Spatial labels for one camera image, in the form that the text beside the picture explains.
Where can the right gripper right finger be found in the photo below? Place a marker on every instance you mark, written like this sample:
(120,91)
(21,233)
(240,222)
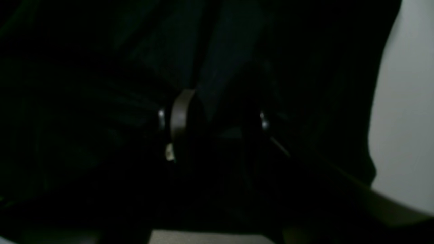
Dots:
(315,201)

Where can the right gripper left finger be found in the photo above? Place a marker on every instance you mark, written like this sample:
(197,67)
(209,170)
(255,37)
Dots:
(159,170)

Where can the black T-shirt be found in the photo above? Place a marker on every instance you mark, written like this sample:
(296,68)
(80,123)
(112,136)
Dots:
(83,80)

